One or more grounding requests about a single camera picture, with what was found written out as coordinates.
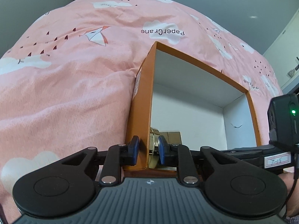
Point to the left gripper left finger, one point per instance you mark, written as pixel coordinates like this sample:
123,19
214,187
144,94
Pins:
67,186

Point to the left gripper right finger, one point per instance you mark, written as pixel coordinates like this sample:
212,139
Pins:
232,186

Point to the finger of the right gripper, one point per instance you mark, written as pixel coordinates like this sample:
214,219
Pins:
266,156

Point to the small gold cardboard box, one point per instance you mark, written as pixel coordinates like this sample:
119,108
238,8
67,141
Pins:
172,137

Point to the person's right hand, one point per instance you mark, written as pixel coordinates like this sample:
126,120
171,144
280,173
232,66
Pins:
292,205

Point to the pink cloud print duvet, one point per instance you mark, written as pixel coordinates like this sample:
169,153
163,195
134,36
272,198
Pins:
67,83

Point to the orange cardboard storage box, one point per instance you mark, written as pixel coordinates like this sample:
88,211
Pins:
176,92

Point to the black camera box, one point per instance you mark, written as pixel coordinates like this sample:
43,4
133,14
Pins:
283,121

